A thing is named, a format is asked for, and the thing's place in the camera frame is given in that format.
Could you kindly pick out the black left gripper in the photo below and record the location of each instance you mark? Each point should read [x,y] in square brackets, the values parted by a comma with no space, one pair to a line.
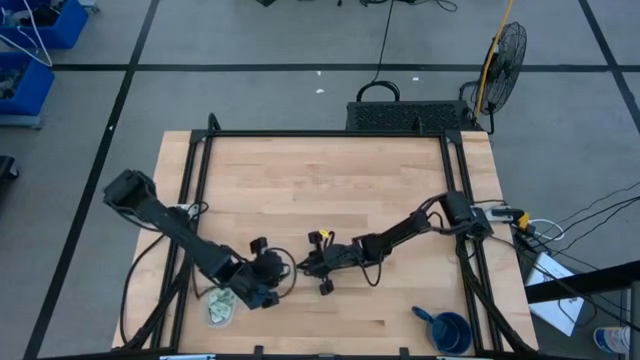
[267,272]

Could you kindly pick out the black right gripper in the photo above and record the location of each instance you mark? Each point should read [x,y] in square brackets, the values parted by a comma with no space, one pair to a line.
[335,257]

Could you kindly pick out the green white sweetener packet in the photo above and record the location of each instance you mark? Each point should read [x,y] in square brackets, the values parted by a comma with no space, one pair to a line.
[222,298]
[218,314]

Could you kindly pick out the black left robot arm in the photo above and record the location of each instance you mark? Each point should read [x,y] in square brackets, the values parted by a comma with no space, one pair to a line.
[175,225]

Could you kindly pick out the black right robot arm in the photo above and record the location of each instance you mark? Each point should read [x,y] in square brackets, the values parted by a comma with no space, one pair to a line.
[400,232]

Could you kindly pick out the clear bag of items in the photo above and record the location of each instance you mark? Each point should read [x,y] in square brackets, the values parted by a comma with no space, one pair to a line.
[221,307]

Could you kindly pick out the black perforated computer case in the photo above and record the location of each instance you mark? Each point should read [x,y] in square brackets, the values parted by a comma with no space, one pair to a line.
[405,116]

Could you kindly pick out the power hub with yellow plug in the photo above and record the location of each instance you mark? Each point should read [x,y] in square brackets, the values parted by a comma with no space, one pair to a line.
[512,217]

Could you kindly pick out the white flat box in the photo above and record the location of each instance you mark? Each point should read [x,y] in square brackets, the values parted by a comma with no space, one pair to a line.
[555,295]

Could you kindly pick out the black beam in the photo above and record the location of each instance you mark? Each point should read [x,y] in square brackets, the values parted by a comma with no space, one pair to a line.
[590,282]

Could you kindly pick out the black floor fan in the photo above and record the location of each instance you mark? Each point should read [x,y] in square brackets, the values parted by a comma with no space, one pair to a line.
[505,65]

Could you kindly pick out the white bottle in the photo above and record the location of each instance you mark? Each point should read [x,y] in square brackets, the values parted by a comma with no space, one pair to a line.
[612,340]

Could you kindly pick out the blue storage bin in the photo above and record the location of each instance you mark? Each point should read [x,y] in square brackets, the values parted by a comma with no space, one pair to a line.
[27,85]
[55,25]

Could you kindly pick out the black table frame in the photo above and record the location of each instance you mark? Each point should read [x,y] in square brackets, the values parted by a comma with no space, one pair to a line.
[325,133]

